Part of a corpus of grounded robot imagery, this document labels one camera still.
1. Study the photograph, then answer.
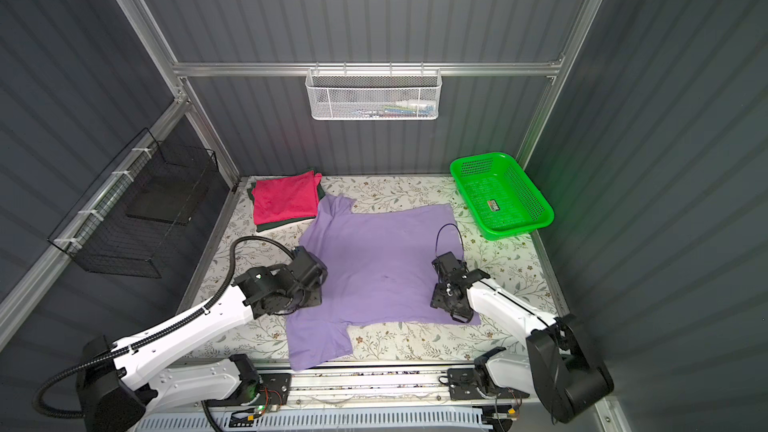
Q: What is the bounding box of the purple t shirt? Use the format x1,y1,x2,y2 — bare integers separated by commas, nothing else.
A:
286,195,463,371

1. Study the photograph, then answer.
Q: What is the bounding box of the green plastic basket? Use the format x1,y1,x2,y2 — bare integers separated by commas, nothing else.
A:
450,152,555,241

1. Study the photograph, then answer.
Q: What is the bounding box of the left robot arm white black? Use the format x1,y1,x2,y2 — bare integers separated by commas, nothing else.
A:
76,247,327,431

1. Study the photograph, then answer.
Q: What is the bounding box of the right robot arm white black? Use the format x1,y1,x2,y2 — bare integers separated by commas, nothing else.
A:
431,252,615,423

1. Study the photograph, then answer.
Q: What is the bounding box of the floral table cloth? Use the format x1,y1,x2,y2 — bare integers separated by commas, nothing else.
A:
181,175,559,364

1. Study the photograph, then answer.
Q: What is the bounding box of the folded magenta t shirt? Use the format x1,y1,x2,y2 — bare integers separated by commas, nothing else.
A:
251,170,324,226

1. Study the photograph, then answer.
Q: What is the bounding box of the white vented panel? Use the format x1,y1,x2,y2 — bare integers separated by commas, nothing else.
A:
134,406,493,432

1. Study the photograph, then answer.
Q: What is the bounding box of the white spray bottle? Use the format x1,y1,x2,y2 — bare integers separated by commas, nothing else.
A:
395,99,437,114

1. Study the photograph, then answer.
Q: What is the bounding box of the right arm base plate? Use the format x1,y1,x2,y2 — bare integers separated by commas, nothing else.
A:
438,368,530,401

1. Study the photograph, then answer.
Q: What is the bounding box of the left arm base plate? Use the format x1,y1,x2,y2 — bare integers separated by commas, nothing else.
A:
240,373,292,409

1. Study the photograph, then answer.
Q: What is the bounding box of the black wire basket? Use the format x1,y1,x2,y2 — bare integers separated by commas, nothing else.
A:
48,133,219,279

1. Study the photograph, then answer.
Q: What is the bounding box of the white wire mesh basket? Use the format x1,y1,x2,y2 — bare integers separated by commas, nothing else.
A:
305,69,443,121

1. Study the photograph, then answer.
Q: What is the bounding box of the black corrugated cable conduit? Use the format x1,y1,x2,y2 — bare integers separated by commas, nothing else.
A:
32,235,298,432

